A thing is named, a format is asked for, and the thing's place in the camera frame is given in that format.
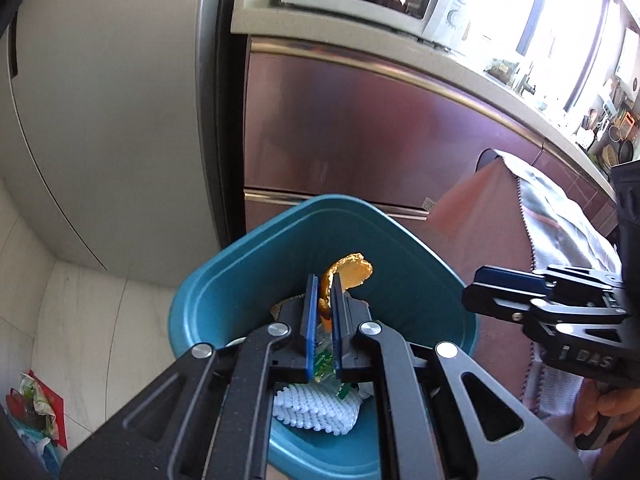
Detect clear plastic bag green print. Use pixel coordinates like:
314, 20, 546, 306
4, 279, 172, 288
312, 335, 362, 402

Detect red bag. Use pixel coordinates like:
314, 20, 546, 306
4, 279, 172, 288
5, 370, 68, 466

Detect orange peel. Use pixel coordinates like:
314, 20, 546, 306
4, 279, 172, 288
320, 254, 375, 307

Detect grey kitchen counter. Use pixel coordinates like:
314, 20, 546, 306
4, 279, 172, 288
231, 0, 618, 201

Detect white foam fruit net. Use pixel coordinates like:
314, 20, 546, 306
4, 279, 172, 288
271, 381, 363, 436

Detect beige refrigerator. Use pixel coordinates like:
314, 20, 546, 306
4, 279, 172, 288
0, 0, 251, 288

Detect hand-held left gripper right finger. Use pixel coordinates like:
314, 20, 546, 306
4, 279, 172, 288
330, 274, 591, 480

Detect person's right hand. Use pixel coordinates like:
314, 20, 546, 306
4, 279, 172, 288
572, 380, 640, 437

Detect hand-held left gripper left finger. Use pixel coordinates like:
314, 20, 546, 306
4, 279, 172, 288
59, 274, 321, 480

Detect teal trash bin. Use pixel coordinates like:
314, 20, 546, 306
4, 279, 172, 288
169, 194, 482, 471

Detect purple kitchen cabinets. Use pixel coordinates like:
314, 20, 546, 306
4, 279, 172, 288
243, 35, 621, 241

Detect grey checked tablecloth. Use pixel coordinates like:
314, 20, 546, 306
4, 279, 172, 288
430, 149, 623, 416

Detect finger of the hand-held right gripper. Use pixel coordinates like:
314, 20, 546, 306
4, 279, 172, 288
460, 284, 626, 331
473, 266, 621, 297

